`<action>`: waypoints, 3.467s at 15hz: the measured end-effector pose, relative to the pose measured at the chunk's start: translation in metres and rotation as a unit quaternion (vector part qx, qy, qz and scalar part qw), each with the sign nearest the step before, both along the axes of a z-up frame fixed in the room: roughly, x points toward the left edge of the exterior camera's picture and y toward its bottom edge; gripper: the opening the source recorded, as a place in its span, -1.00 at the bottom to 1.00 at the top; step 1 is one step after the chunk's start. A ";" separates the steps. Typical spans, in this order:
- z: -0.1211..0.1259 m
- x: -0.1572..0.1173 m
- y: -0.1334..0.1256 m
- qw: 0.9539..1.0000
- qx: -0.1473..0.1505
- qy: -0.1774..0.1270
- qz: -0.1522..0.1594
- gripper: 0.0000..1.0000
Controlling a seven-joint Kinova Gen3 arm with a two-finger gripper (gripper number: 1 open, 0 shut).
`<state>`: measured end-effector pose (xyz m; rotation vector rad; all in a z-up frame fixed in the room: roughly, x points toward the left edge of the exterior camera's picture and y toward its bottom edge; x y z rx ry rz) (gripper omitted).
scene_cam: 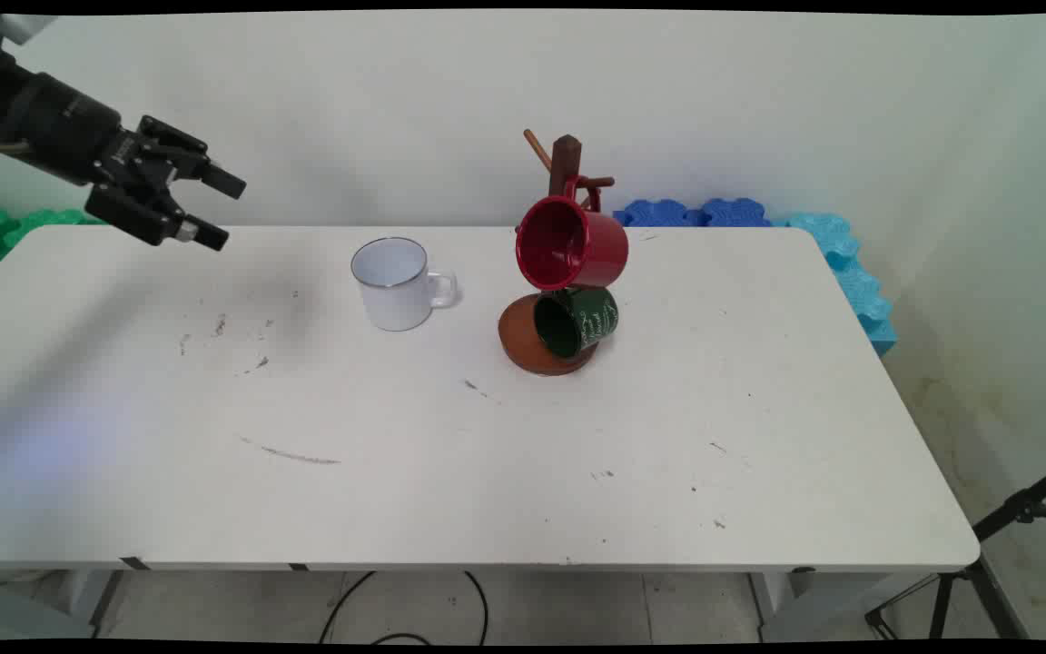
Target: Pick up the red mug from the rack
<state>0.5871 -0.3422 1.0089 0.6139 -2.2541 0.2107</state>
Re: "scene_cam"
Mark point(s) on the dark green printed mug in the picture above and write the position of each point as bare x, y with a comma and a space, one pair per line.
591, 322

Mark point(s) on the dark blue foam mat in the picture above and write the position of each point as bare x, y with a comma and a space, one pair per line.
668, 213

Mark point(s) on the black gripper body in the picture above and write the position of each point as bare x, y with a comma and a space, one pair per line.
69, 127

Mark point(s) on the black tripod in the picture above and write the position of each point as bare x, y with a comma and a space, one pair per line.
995, 522

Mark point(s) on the white table leg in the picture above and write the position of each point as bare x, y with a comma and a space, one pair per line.
773, 595
92, 595

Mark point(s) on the white enamel mug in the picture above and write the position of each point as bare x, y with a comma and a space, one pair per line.
393, 295

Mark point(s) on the brown wooden mug tree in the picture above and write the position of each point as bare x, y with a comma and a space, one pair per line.
518, 343

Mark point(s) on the red speckled mug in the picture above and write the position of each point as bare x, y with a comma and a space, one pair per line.
597, 254

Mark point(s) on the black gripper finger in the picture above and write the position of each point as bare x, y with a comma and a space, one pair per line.
182, 162
137, 211

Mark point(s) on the light blue foam mat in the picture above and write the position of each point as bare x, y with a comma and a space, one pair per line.
854, 282

